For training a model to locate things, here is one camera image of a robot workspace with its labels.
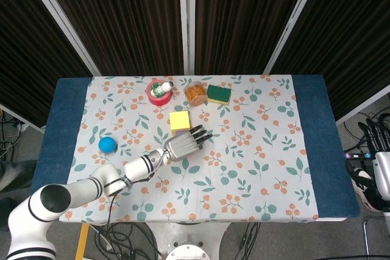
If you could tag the grey metal pole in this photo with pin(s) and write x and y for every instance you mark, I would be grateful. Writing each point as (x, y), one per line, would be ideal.
(366, 241)

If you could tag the yellow floor strip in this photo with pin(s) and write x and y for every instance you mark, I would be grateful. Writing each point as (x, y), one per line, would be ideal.
(81, 241)

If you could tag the white bottle green label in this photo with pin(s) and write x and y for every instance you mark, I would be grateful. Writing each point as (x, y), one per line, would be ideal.
(161, 89)

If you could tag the red tape roll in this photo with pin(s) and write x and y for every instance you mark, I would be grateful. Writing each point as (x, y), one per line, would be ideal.
(158, 100)

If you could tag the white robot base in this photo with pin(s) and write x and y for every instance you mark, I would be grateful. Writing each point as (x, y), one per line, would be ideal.
(189, 232)

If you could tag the black power strip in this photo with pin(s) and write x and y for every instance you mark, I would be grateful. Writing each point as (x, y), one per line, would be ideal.
(356, 156)

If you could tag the large yellow cube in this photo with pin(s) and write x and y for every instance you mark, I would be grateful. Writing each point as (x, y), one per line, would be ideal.
(179, 120)

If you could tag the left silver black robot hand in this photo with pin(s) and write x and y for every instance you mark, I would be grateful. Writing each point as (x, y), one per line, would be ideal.
(181, 147)

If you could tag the white and black shoe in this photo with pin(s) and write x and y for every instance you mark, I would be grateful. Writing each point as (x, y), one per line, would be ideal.
(364, 176)

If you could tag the dark corrugated partition panel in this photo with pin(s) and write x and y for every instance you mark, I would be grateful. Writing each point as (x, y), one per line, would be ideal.
(122, 13)
(350, 28)
(24, 44)
(243, 13)

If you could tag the jar of orange snacks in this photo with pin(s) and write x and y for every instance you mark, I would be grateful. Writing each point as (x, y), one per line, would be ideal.
(196, 94)

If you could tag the blue ball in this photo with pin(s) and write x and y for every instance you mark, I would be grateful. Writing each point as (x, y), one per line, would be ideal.
(107, 145)

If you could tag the green and yellow sponge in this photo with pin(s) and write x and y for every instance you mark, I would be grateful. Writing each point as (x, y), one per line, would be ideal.
(218, 93)

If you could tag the blue table cover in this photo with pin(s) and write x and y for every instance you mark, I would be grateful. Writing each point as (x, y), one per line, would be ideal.
(317, 120)

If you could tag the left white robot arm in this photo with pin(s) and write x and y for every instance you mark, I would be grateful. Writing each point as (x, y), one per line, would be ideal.
(137, 167)

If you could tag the floral fruit print tablecloth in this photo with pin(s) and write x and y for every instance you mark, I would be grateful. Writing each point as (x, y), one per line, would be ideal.
(243, 174)

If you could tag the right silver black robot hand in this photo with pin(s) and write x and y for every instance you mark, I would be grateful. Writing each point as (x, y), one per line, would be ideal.
(384, 174)

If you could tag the dark trouser leg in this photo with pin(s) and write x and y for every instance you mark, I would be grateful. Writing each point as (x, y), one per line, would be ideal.
(376, 197)

